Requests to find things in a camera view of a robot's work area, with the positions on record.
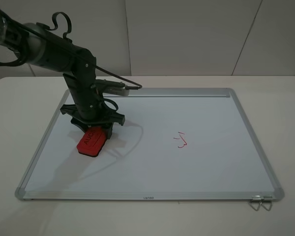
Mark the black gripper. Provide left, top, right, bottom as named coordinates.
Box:
left=60, top=74, right=125, bottom=140

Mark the red whiteboard eraser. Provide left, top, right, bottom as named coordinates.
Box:
left=77, top=127, right=107, bottom=157

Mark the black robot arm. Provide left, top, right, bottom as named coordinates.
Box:
left=0, top=10, right=128, bottom=139

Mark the white aluminium-framed whiteboard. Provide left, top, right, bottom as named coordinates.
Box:
left=15, top=89, right=284, bottom=201

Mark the grey marker tray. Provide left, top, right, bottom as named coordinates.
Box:
left=122, top=89, right=231, bottom=98

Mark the left metal hanging clip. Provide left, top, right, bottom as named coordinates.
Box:
left=249, top=195, right=262, bottom=211

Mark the metal hanging clip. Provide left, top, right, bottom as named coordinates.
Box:
left=260, top=196, right=273, bottom=211
left=249, top=195, right=262, bottom=211

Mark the right metal hanging clip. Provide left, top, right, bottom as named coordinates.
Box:
left=260, top=196, right=273, bottom=211

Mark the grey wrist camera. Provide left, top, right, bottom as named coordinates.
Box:
left=95, top=80, right=129, bottom=96

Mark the black camera cable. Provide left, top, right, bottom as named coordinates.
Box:
left=0, top=4, right=143, bottom=90

